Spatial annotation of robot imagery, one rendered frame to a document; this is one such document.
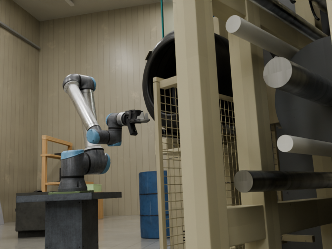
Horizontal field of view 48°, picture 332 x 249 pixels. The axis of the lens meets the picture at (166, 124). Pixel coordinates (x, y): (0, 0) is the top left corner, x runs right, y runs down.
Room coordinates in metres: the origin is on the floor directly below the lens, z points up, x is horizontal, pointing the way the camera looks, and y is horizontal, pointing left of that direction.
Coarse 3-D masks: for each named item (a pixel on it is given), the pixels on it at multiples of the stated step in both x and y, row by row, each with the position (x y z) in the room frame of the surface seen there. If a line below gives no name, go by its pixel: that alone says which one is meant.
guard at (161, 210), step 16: (160, 80) 1.35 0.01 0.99; (160, 96) 1.35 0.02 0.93; (224, 96) 1.65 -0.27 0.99; (160, 112) 1.35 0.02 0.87; (176, 112) 1.42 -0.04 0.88; (160, 128) 1.34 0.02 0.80; (176, 128) 1.42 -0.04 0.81; (224, 128) 1.65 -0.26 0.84; (272, 128) 1.98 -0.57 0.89; (160, 144) 1.34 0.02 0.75; (176, 144) 1.41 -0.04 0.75; (160, 160) 1.34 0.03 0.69; (176, 160) 1.41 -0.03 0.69; (224, 160) 1.64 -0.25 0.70; (160, 176) 1.34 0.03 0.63; (160, 192) 1.34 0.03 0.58; (176, 192) 1.40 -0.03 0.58; (160, 208) 1.34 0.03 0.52; (160, 224) 1.34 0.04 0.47; (176, 224) 1.40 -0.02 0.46; (160, 240) 1.34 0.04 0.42
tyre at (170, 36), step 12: (168, 36) 1.93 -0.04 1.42; (216, 36) 1.82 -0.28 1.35; (156, 48) 2.00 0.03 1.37; (168, 48) 2.10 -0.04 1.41; (216, 48) 1.76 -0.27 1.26; (228, 48) 1.82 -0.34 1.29; (156, 60) 2.12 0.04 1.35; (168, 60) 2.18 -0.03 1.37; (216, 60) 1.75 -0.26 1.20; (228, 60) 1.78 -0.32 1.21; (144, 72) 2.07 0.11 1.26; (156, 72) 2.17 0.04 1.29; (168, 72) 2.24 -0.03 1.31; (228, 72) 1.78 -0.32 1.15; (144, 84) 2.07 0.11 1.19; (228, 84) 1.80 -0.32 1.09; (144, 96) 2.08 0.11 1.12; (168, 108) 2.25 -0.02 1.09; (168, 120) 1.95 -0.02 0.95; (228, 120) 1.97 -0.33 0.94
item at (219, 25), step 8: (216, 24) 2.18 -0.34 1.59; (224, 24) 2.22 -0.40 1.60; (216, 32) 2.18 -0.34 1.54; (224, 32) 2.21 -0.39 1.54; (224, 144) 2.19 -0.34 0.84; (232, 144) 2.20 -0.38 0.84; (224, 168) 2.19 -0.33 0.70; (232, 168) 2.19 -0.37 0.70; (232, 184) 2.18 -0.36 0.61; (232, 192) 2.18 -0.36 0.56; (240, 192) 2.24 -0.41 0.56; (232, 200) 2.17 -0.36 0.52; (240, 200) 2.23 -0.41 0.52; (240, 248) 2.20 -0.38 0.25
